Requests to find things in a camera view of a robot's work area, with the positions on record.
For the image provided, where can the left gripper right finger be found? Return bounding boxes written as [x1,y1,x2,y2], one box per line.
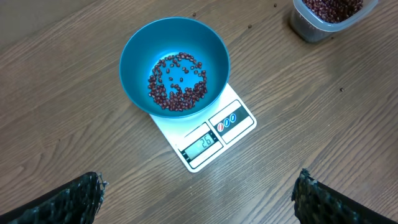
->
[291,169,395,224]

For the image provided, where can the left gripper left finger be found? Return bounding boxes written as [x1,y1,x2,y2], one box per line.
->
[1,172,108,224]

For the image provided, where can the white digital kitchen scale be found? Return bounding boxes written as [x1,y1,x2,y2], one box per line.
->
[151,85,257,173]

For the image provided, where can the red beans in bowl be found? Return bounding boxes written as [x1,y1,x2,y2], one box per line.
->
[147,52,208,112]

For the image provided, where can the blue bowl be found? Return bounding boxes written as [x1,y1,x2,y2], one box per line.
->
[119,17,230,118]

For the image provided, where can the clear plastic bean container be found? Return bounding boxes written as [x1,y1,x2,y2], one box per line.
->
[289,0,379,43]

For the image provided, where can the red beans in container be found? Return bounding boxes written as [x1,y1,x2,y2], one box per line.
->
[303,0,363,23]

